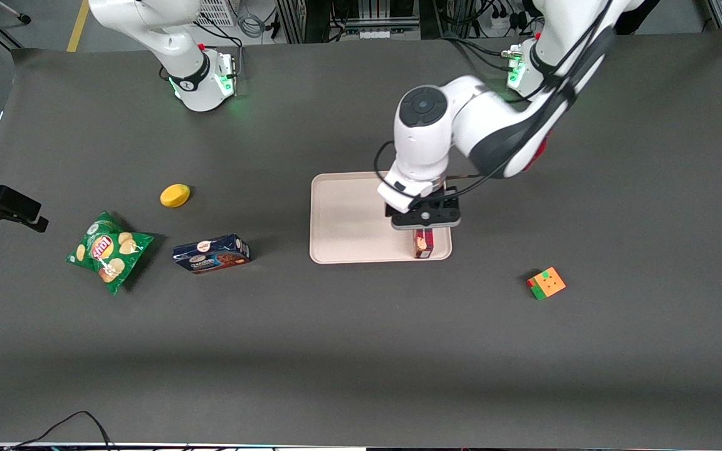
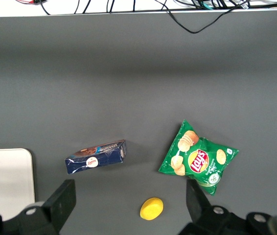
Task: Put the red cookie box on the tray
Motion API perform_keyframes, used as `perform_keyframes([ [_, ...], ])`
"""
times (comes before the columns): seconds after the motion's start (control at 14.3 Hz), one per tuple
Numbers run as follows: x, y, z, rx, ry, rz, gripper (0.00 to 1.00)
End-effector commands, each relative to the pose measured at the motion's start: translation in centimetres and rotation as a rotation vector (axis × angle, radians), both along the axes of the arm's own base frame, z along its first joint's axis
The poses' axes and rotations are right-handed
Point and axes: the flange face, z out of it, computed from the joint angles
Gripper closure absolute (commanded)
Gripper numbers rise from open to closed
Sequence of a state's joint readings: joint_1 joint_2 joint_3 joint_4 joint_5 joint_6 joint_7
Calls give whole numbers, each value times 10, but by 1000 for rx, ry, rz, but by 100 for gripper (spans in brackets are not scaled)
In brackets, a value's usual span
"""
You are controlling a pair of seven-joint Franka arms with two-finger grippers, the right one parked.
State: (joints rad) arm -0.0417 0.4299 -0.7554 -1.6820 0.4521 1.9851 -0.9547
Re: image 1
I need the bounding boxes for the aluminium equipment rack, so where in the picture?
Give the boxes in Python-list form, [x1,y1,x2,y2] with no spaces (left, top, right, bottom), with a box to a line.
[276,0,427,44]

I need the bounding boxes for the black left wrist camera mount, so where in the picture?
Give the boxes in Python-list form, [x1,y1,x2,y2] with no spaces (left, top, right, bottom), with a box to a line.
[427,186,462,209]

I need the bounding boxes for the red drink bottle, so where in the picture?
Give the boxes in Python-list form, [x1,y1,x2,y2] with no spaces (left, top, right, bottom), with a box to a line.
[521,130,553,172]

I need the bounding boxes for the beige plastic tray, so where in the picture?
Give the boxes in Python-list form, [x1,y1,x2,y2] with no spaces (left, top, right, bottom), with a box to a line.
[309,172,453,264]

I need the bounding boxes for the white power strip with plugs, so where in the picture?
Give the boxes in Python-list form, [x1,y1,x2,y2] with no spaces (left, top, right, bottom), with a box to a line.
[488,11,528,33]

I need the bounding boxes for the dark grey table cover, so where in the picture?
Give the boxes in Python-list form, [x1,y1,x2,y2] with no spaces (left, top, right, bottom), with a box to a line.
[0,25,722,448]

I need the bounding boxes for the black floor cable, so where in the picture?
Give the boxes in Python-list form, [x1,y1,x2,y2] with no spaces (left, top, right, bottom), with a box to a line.
[4,410,117,451]

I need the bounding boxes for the orange green puzzle cube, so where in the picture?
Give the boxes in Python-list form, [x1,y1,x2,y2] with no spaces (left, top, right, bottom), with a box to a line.
[527,267,567,301]

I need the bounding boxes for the green chips bag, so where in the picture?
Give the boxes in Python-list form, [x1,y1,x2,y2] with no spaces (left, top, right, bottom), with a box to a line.
[65,211,155,296]

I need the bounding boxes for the black left base cables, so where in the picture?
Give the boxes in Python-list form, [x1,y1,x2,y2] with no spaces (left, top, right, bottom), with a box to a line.
[439,34,518,71]

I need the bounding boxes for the white perforated box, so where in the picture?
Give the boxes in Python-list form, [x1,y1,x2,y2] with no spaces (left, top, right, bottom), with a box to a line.
[195,0,237,28]

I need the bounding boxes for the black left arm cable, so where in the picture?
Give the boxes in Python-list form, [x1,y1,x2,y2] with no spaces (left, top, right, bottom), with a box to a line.
[373,0,615,198]

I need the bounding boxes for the yellow lemon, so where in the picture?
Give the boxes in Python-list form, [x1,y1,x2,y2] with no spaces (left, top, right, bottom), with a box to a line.
[160,184,191,208]

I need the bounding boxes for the blue cookie box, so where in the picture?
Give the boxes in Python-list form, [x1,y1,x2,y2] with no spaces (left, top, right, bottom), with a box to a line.
[172,234,251,275]

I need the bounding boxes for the black right base cable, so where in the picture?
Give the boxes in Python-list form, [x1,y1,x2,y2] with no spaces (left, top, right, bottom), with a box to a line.
[195,16,246,82]

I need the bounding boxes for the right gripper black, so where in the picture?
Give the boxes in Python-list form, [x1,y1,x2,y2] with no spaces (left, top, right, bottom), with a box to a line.
[0,186,49,233]

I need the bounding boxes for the grey coiled cable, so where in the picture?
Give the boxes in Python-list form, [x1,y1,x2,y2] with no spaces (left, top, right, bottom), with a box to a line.
[238,0,266,39]

